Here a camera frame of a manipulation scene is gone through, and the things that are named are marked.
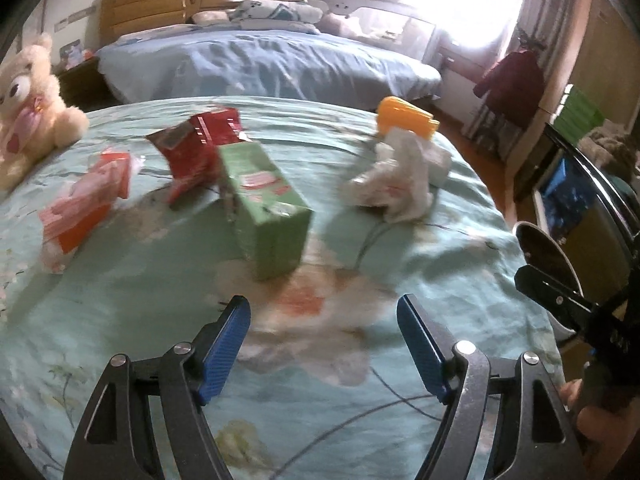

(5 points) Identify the wooden wardrobe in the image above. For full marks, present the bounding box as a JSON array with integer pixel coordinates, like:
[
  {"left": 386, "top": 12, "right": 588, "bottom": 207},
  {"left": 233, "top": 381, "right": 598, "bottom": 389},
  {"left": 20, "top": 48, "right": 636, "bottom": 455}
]
[{"left": 565, "top": 0, "right": 640, "bottom": 126}]

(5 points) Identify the brown plush toy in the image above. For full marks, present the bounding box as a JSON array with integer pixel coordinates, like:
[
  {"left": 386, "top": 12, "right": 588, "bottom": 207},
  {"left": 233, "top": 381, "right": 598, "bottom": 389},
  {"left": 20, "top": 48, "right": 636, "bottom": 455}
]
[{"left": 577, "top": 120, "right": 640, "bottom": 181}]

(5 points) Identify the wall switch panel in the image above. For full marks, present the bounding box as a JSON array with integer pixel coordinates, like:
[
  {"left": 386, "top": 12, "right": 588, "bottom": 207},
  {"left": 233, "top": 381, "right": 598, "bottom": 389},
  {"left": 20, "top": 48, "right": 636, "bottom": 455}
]
[{"left": 50, "top": 7, "right": 101, "bottom": 28}]

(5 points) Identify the folded blue white quilt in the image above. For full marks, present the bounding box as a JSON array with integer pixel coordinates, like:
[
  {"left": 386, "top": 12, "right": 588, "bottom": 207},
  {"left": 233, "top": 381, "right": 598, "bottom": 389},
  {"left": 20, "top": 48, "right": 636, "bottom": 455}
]
[{"left": 231, "top": 0, "right": 323, "bottom": 36}]

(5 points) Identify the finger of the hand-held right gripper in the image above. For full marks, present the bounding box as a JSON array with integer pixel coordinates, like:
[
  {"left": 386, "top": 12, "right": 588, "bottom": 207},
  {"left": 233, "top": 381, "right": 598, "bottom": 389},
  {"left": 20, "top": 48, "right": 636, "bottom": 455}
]
[{"left": 514, "top": 265, "right": 598, "bottom": 333}]

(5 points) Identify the dark red coat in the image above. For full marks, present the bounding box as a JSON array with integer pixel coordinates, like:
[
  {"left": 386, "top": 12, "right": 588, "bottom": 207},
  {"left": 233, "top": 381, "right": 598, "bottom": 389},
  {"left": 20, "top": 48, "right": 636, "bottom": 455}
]
[{"left": 472, "top": 50, "right": 546, "bottom": 128}]

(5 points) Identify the bed with blue sheet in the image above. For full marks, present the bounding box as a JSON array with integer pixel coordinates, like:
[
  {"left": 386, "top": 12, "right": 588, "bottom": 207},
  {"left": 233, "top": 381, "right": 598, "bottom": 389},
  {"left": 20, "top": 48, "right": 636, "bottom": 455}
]
[{"left": 95, "top": 27, "right": 443, "bottom": 111}]

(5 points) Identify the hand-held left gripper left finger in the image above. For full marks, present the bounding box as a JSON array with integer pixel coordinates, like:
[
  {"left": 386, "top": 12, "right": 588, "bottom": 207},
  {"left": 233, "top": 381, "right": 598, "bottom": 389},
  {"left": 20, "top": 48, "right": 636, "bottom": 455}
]
[{"left": 62, "top": 295, "right": 252, "bottom": 480}]

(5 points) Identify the white plastic bag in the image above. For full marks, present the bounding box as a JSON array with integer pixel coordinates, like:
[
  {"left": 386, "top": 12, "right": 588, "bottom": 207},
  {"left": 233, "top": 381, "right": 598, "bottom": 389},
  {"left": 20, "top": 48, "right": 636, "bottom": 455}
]
[{"left": 342, "top": 127, "right": 435, "bottom": 224}]

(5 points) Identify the green carton box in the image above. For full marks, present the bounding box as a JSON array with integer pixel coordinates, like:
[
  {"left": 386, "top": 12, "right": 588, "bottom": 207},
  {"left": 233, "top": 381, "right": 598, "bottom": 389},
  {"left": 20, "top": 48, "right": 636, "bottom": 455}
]
[{"left": 218, "top": 141, "right": 314, "bottom": 282}]

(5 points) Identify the blue lit screen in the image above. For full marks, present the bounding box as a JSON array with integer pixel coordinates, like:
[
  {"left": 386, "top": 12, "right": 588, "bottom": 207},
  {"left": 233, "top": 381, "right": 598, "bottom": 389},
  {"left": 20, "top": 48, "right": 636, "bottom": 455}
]
[{"left": 537, "top": 155, "right": 593, "bottom": 241}]

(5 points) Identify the grey striped curtain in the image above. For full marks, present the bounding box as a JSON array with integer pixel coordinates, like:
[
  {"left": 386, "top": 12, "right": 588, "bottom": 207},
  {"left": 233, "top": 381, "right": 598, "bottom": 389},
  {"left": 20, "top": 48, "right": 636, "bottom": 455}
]
[{"left": 510, "top": 0, "right": 566, "bottom": 56}]

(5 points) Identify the photo frame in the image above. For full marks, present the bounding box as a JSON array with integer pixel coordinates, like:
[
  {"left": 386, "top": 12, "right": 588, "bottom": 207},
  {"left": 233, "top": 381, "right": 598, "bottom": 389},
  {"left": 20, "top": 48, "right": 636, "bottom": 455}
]
[{"left": 59, "top": 40, "right": 83, "bottom": 71}]

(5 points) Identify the bright window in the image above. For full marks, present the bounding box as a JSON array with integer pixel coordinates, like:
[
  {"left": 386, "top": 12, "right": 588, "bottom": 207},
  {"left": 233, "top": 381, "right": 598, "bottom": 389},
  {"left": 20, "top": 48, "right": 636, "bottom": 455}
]
[{"left": 400, "top": 0, "right": 521, "bottom": 51}]

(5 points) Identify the grey bed guard rail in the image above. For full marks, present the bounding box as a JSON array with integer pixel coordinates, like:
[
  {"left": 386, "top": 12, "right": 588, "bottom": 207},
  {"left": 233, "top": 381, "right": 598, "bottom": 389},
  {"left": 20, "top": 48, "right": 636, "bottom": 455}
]
[{"left": 305, "top": 0, "right": 441, "bottom": 63}]

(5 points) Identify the wooden nightstand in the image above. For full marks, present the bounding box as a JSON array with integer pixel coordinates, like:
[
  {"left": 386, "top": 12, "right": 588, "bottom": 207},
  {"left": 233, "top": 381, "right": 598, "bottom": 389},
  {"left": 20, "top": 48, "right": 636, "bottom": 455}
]
[{"left": 55, "top": 55, "right": 121, "bottom": 111}]

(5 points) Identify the red white snack packet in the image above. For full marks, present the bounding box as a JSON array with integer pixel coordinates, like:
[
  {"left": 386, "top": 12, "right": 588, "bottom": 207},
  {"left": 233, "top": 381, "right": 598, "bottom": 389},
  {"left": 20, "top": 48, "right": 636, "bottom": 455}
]
[{"left": 39, "top": 149, "right": 146, "bottom": 275}]

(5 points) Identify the blue white pillow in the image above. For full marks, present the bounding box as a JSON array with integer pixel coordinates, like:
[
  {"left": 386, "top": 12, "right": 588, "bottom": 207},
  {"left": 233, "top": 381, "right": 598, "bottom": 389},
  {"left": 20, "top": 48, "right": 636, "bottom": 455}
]
[{"left": 116, "top": 26, "right": 196, "bottom": 43}]

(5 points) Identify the person's right hand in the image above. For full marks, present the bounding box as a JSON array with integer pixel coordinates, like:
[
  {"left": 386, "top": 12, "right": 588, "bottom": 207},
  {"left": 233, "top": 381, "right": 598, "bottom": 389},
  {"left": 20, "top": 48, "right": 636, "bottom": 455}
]
[{"left": 560, "top": 377, "right": 621, "bottom": 466}]

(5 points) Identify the wooden headboard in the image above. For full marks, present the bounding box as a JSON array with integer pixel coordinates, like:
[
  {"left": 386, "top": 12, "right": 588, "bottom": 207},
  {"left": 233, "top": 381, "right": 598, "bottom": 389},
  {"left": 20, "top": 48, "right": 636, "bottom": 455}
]
[{"left": 100, "top": 0, "right": 261, "bottom": 46}]

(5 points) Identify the cream teddy bear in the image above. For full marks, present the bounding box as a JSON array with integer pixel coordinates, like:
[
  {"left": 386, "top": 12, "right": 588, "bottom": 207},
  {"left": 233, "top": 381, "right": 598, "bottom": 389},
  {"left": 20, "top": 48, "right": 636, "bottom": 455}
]
[{"left": 0, "top": 32, "right": 91, "bottom": 191}]

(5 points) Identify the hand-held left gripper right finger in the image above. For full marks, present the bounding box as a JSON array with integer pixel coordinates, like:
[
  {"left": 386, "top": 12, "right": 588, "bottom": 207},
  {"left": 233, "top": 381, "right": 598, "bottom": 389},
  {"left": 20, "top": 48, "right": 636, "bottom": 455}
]
[{"left": 396, "top": 293, "right": 586, "bottom": 480}]

